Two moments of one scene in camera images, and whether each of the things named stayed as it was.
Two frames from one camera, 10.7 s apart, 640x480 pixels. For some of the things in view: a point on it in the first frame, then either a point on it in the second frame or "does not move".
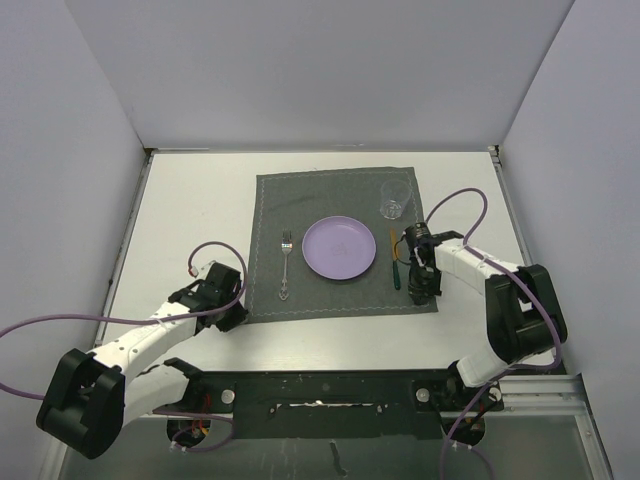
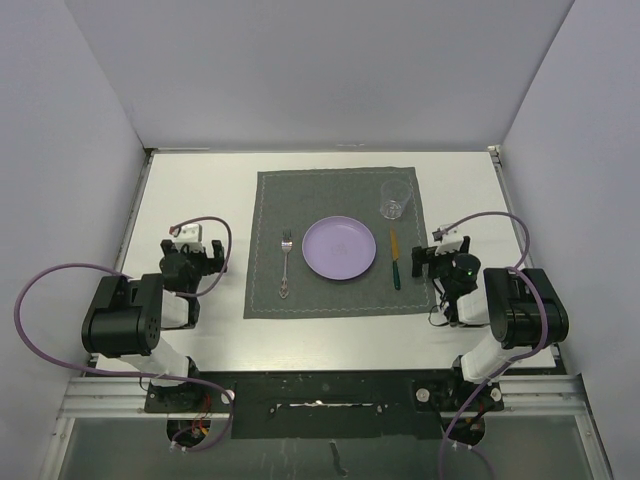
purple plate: [338, 247] does not move
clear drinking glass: [395, 194] does not move
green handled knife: [394, 256] does not move
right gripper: [422, 294] to [420, 255]
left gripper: [233, 320] to [210, 264]
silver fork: [286, 248] does not move
